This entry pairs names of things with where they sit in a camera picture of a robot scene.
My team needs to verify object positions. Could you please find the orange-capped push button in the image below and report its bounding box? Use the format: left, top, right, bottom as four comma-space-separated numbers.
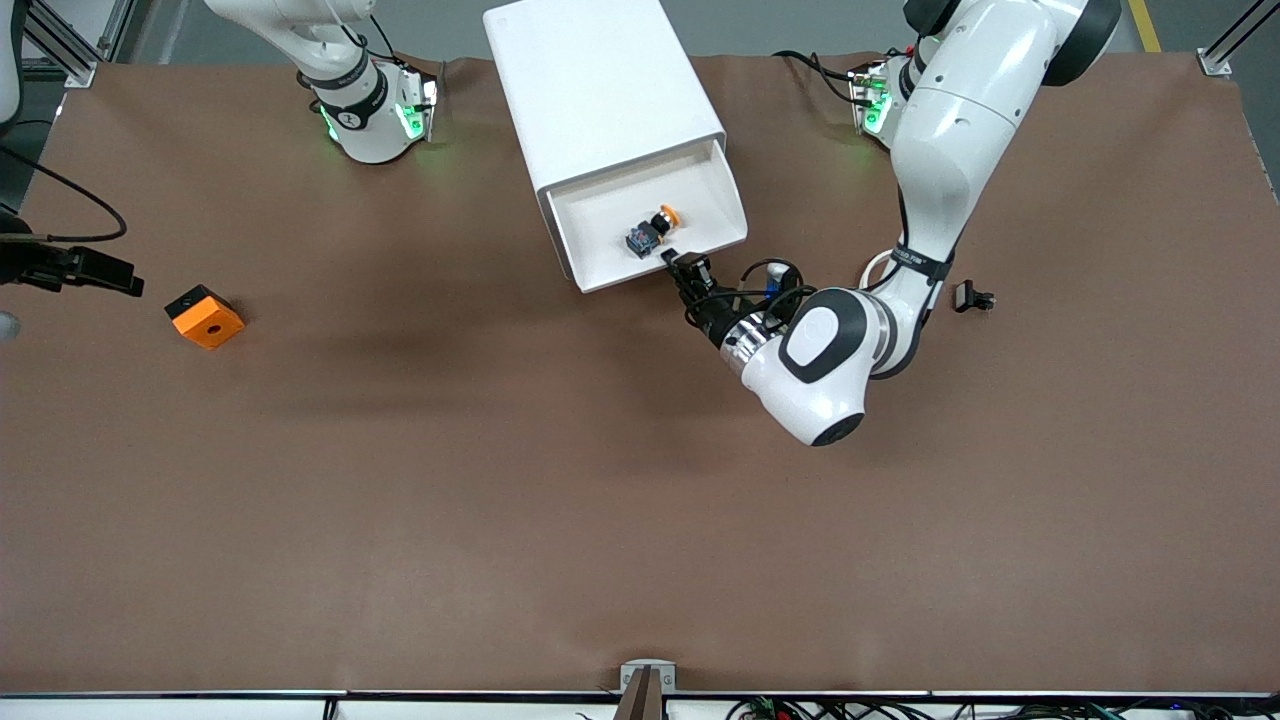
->
625, 205, 683, 259

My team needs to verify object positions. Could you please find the orange box with black base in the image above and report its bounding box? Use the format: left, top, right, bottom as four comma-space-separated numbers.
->
164, 284, 246, 351

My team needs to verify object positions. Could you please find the brown table cover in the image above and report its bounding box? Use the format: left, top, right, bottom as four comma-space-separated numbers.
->
0, 52, 1280, 696

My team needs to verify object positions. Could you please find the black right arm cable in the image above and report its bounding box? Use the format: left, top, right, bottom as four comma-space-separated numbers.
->
0, 145, 129, 244

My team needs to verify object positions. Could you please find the aluminium frame profile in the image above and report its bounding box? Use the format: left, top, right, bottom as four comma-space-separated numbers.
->
0, 0, 136, 91
1198, 0, 1280, 79

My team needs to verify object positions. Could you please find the black base cable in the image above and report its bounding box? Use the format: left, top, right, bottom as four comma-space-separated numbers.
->
772, 48, 863, 106

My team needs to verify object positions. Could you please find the small metal table bracket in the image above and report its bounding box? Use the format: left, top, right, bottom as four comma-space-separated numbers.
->
620, 660, 677, 693

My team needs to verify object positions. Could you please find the dark camera post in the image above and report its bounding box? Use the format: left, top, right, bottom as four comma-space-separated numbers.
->
613, 668, 666, 720

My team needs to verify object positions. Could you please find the black cable bundle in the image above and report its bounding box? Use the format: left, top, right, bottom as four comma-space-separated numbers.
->
725, 695, 1280, 720

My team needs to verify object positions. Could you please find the white table edge rail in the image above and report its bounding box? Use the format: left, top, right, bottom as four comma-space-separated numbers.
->
0, 690, 1280, 720

